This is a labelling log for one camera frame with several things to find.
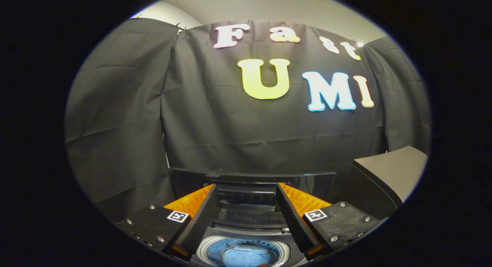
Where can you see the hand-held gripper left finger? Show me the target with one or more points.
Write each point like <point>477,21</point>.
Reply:
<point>198,221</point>

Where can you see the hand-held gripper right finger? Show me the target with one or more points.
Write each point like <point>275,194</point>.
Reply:
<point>294,221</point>

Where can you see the grey washing machine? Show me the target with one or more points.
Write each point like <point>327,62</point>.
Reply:
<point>246,228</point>

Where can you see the light blue polo shirt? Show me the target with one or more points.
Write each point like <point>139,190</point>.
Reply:
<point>246,257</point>

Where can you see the black backdrop cloth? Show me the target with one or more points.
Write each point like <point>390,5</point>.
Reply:
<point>230,136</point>

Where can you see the beige cabinet with grey top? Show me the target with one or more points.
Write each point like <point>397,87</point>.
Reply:
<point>392,167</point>

